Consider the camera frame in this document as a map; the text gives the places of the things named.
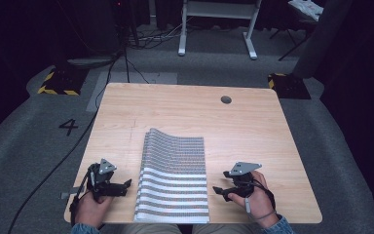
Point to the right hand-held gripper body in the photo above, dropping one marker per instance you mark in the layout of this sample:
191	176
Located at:
242	182

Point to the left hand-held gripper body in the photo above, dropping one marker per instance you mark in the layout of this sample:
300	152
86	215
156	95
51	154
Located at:
101	177

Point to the person's right hand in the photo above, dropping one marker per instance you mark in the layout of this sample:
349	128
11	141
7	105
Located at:
258	204

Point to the person's left hand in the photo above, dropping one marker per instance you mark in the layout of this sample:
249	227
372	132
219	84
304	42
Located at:
89	209

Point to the person's right leg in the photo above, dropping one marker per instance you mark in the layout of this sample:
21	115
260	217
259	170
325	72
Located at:
222	229

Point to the person's leg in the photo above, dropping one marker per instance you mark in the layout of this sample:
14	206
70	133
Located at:
152	229
222	229

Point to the grey striped cloth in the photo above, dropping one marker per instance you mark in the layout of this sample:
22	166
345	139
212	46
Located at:
172	177

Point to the person's left leg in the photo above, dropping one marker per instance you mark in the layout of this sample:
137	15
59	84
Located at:
152	229

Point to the dark round table grommet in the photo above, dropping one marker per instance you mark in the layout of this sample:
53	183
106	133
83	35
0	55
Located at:
226	99

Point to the black folding chair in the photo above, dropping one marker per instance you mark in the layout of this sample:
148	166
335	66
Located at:
293	35

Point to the grey curtain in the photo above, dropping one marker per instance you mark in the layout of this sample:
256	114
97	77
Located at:
321	39

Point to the white bag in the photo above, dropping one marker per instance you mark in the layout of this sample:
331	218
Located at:
306	8

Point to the black yellow striped base plate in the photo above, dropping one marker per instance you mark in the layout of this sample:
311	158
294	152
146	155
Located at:
289	86
61	83

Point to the white metal desk frame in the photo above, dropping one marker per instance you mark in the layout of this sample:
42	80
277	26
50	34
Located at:
219	13

